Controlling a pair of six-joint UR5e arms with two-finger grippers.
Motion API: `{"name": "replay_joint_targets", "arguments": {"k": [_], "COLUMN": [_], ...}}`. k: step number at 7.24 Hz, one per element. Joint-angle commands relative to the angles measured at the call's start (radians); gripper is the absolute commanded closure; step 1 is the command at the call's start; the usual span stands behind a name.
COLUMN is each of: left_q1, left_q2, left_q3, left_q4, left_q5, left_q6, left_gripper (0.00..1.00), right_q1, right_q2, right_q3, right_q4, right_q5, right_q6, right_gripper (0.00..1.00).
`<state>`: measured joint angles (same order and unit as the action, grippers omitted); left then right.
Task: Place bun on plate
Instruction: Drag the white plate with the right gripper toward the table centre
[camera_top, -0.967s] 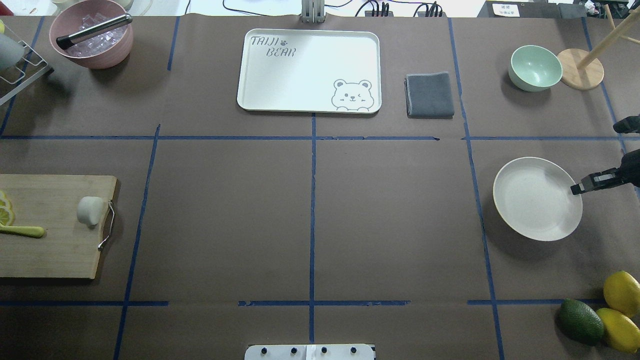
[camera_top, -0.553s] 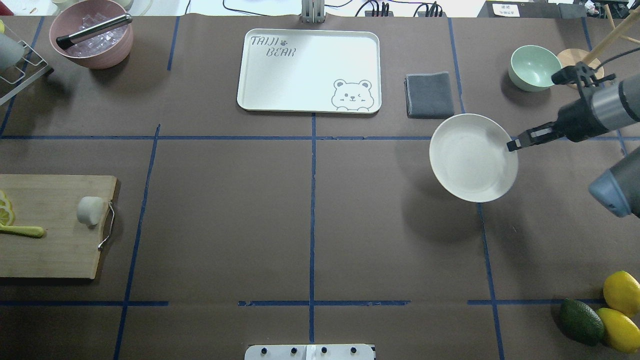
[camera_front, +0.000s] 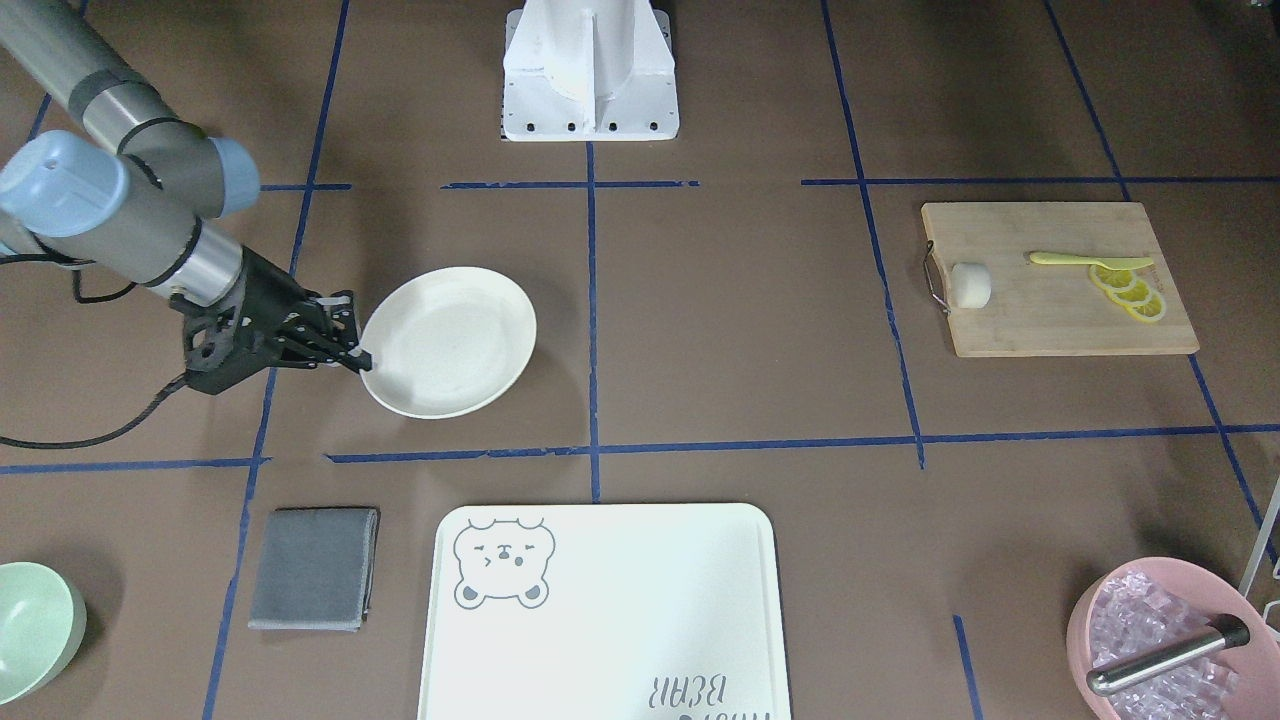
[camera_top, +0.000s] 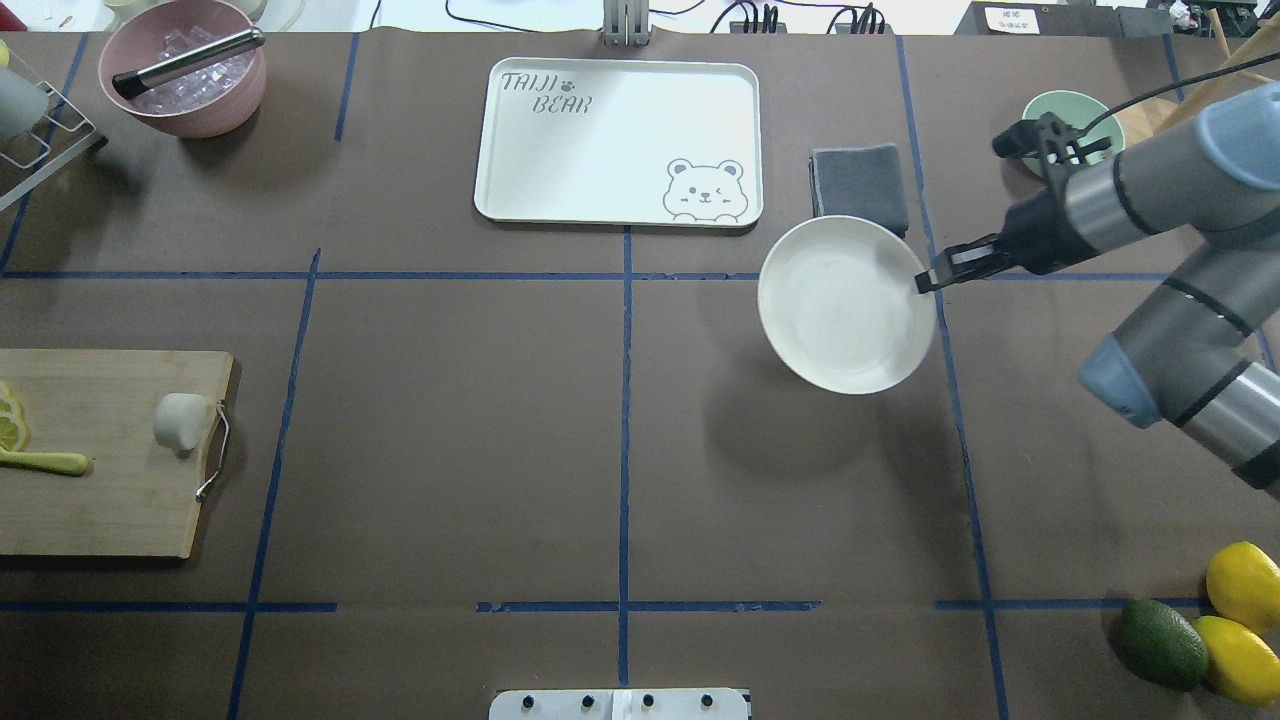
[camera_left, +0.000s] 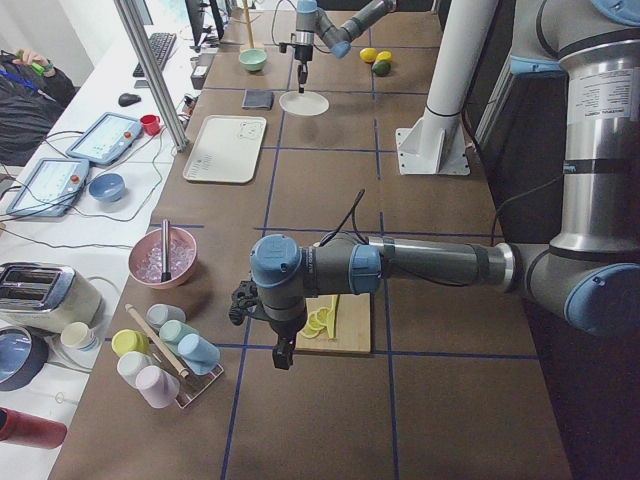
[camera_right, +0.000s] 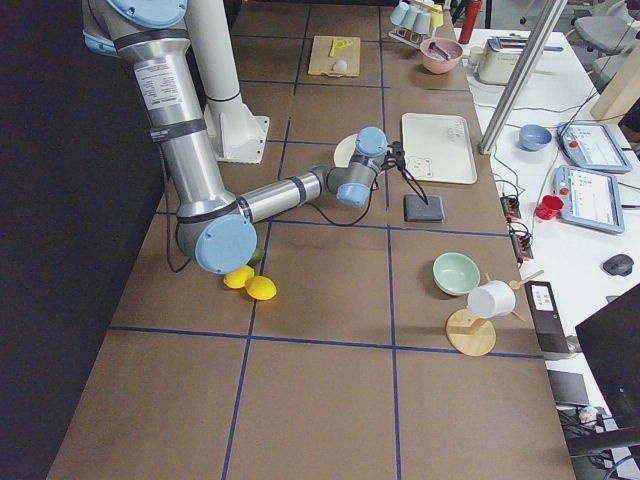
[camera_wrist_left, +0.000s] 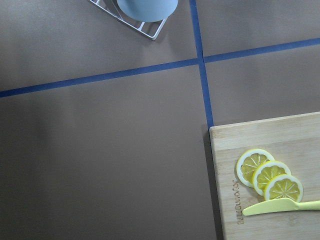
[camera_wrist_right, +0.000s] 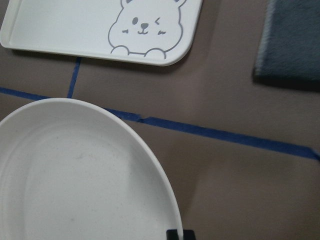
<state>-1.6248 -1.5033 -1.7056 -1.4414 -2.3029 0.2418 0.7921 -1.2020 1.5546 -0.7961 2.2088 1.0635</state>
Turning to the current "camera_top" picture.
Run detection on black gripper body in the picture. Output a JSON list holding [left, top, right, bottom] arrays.
[[995, 190, 1089, 275]]

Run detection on cream round plate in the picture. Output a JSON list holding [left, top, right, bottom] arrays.
[[756, 215, 936, 395]]

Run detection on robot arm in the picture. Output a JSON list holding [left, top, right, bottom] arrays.
[[915, 82, 1279, 492]]

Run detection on white bear serving tray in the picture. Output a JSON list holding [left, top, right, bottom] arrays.
[[474, 56, 764, 229]]

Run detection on folded grey cloth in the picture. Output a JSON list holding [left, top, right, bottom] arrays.
[[809, 143, 909, 240]]

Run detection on mint green bowl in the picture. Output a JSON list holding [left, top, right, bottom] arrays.
[[1023, 90, 1126, 165]]

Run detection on wooden mug tree stand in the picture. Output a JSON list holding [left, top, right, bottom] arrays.
[[1114, 12, 1277, 146]]

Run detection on black power strip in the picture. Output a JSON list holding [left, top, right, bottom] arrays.
[[710, 1, 892, 36]]

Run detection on upper yellow lemon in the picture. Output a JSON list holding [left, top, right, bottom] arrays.
[[1204, 541, 1279, 635]]

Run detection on yellow lemon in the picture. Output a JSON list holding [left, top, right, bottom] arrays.
[[1192, 616, 1279, 707], [1204, 541, 1279, 635]]

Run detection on green avocado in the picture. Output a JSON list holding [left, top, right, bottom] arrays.
[[1116, 598, 1210, 692]]

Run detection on lower yellow lemon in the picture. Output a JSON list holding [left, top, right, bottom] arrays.
[[1192, 616, 1279, 707]]

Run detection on pink bowl with ice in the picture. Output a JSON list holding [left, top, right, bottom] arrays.
[[99, 1, 268, 138]]

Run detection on black silver ice tongs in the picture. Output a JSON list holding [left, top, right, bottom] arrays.
[[110, 26, 266, 100]]

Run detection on wooden cutting board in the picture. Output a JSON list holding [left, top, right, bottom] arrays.
[[1, 348, 234, 559]]

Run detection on metal dish rack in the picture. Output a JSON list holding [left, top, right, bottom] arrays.
[[1, 44, 108, 211]]

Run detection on lemon slices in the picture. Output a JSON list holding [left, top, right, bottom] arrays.
[[1, 382, 29, 452]]

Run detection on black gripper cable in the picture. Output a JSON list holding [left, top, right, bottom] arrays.
[[1080, 50, 1280, 136]]

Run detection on grey metal camera post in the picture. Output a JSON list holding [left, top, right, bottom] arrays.
[[602, 0, 652, 47]]

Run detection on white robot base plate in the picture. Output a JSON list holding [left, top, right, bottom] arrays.
[[488, 687, 753, 719]]

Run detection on yellow green knife handle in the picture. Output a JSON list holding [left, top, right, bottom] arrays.
[[1, 448, 91, 477]]

